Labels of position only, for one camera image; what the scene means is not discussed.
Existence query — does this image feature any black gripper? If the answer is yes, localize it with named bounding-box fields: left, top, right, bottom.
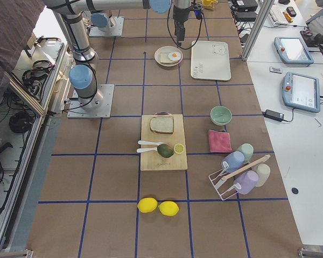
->
left=173, top=5, right=191, bottom=41

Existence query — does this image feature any beige round plate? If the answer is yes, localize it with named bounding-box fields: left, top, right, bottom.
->
left=155, top=46, right=183, bottom=67

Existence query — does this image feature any bread slice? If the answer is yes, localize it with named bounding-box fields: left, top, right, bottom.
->
left=159, top=52, right=175, bottom=63
left=150, top=116, right=174, bottom=134

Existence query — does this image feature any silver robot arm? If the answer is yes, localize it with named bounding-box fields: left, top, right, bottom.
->
left=44, top=1, right=123, bottom=118

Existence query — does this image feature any bread slice on plate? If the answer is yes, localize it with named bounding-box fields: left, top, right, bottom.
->
left=159, top=52, right=175, bottom=63

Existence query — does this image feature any fried egg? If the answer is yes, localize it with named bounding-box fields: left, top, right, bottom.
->
left=167, top=52, right=182, bottom=62

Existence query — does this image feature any yellow mug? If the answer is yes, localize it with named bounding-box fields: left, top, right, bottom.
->
left=201, top=0, right=218, bottom=10

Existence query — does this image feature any cream bear tray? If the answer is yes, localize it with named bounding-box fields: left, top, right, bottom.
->
left=191, top=41, right=231, bottom=81

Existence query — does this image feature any green bowl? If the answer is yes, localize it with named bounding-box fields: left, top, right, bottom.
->
left=210, top=105, right=232, bottom=126

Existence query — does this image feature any white keyboard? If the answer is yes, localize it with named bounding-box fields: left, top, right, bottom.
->
left=269, top=5, right=288, bottom=25

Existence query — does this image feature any far teach pendant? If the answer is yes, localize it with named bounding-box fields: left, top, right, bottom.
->
left=274, top=37, right=314, bottom=67

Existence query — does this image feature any teach pendant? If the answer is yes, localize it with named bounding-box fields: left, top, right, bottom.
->
left=274, top=37, right=314, bottom=67
left=282, top=72, right=320, bottom=113

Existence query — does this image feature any lemon half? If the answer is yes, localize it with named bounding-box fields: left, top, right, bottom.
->
left=173, top=143, right=185, bottom=154

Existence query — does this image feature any white plastic fork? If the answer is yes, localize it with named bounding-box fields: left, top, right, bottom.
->
left=138, top=140, right=168, bottom=146

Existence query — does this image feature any pink cloth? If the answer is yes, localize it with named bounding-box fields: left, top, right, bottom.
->
left=208, top=130, right=232, bottom=153

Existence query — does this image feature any avocado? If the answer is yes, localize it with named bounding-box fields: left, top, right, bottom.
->
left=157, top=144, right=174, bottom=158

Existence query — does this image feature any white plastic knife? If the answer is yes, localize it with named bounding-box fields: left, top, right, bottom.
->
left=136, top=147, right=158, bottom=153

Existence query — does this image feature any black power adapter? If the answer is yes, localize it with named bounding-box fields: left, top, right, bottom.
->
left=262, top=109, right=284, bottom=122

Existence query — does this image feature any wooden cutting board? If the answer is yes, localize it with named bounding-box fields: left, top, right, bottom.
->
left=141, top=114, right=188, bottom=171

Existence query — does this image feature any near teach pendant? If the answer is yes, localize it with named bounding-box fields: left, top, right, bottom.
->
left=282, top=72, right=320, bottom=113

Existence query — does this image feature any green cup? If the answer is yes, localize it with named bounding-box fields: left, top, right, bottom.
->
left=236, top=143, right=254, bottom=163

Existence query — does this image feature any blue cup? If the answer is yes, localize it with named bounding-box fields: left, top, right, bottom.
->
left=221, top=151, right=245, bottom=173

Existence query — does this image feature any beige cup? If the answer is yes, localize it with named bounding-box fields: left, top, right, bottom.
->
left=252, top=163, right=270, bottom=187

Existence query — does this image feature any purple cup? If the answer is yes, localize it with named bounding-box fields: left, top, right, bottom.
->
left=234, top=170, right=259, bottom=195

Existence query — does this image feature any left yellow lemon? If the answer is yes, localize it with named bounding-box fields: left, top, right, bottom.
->
left=137, top=197, right=158, bottom=213

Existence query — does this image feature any yellow lemon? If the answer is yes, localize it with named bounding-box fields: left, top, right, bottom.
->
left=158, top=200, right=179, bottom=217
left=137, top=197, right=158, bottom=213

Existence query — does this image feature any right yellow lemon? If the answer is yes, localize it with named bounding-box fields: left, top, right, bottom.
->
left=158, top=200, right=179, bottom=217

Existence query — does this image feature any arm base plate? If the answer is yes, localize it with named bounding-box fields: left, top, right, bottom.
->
left=67, top=84, right=114, bottom=119
left=89, top=16, right=124, bottom=38

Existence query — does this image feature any aluminium frame post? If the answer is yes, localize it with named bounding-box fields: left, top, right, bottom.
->
left=241, top=0, right=274, bottom=61

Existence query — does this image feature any white wire cup rack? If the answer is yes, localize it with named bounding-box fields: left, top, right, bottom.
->
left=208, top=154, right=270, bottom=200

